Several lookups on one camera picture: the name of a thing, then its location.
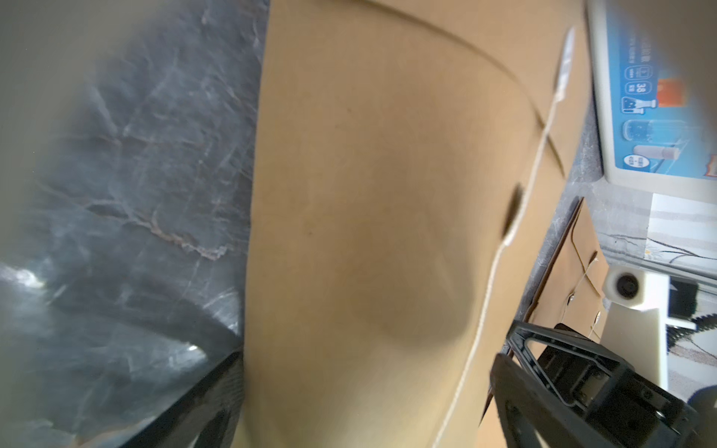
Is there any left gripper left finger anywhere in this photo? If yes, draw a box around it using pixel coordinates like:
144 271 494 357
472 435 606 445
121 351 245 448

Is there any white string of bag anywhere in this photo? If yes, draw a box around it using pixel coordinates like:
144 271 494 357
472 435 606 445
565 256 603 337
430 24 578 448

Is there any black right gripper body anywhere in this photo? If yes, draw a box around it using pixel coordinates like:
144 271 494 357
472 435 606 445
537 324 700 447

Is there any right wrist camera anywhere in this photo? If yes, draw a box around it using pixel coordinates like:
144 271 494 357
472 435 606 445
600 265 670 389

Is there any blue lid storage box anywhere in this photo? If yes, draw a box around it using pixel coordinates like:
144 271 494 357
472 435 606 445
588 1 716 203

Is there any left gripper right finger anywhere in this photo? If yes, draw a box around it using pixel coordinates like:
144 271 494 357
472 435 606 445
490 354 605 447

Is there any kraft file bag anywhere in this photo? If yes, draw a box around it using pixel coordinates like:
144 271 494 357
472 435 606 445
518 198 609 342
235 1 591 447

